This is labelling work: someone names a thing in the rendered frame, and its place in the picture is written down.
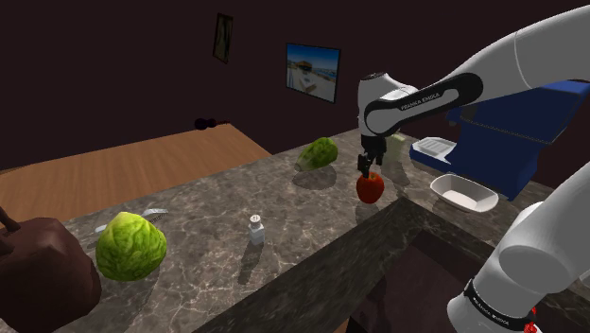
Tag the dark brown bag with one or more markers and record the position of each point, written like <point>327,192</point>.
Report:
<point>44,276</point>

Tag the small green lettuce head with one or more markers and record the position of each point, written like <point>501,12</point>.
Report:
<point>319,153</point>

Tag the red apple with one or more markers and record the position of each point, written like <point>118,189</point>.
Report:
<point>370,188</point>

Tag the silver kitchen utensil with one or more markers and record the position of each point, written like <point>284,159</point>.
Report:
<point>156,214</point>

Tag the white salt shaker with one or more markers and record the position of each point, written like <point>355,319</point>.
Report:
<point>256,230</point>

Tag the pale green cup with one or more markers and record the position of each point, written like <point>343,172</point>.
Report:
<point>396,148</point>

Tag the beach wall picture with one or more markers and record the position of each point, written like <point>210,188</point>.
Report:
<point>313,71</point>

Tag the blue coffee machine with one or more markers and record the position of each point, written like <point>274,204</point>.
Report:
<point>511,138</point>

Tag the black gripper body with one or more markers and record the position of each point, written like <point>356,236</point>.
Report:
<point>374,148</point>

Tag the dark framed wall picture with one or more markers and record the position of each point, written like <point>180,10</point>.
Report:
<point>223,37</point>

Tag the wooden table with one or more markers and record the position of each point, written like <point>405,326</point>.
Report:
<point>124,166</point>

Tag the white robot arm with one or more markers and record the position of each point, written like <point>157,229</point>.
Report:
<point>544,55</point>

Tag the white oval dish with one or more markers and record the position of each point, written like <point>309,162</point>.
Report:
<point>463,193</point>

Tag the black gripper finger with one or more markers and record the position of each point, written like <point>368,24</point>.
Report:
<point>363,164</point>

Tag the dark red rounded object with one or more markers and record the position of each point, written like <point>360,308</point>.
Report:
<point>205,123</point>

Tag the large green lettuce head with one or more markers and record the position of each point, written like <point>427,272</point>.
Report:
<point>130,247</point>

